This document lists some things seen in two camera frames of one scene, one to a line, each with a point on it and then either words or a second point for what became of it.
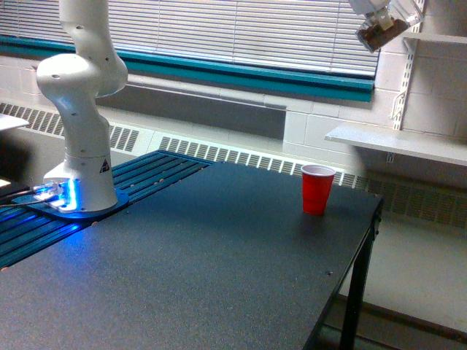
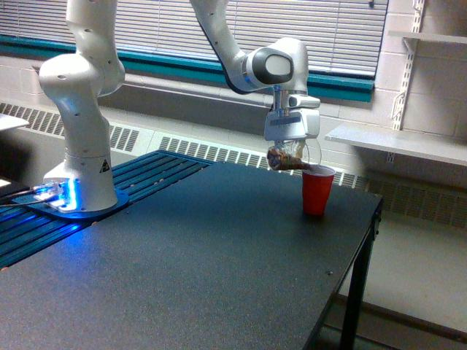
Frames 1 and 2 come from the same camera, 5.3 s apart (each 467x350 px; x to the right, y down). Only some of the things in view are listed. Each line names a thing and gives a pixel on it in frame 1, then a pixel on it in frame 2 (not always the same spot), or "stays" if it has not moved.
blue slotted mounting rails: x=22 y=232 stays
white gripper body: x=365 y=6 -> x=294 y=118
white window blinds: x=321 y=34 stays
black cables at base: x=39 y=200 stays
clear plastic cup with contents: x=384 y=22 -> x=293 y=154
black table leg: x=352 y=323 stays
